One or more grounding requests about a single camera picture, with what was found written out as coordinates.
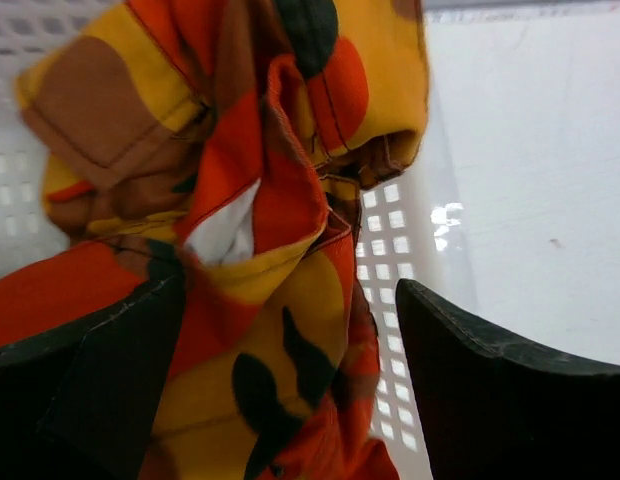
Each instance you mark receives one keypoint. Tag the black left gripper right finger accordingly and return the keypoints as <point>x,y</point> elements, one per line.
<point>496,405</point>

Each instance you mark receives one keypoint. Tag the orange camouflage trousers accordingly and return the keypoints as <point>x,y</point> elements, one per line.
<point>270,240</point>

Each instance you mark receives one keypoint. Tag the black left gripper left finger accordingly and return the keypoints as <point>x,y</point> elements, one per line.
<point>79,401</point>

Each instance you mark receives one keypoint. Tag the white perforated plastic basket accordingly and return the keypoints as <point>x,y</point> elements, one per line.
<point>390,280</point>

